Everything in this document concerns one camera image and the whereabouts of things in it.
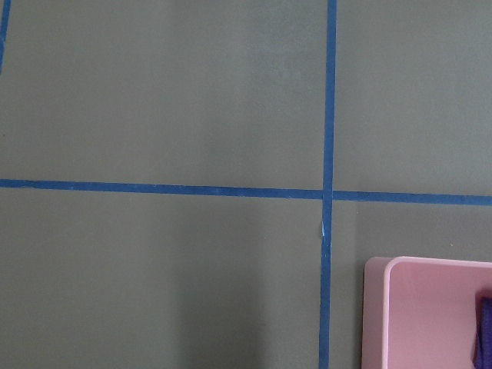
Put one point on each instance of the purple cloth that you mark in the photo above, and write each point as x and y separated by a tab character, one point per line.
483	355

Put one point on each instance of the red plastic bin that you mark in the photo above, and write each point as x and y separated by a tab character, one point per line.
422	312

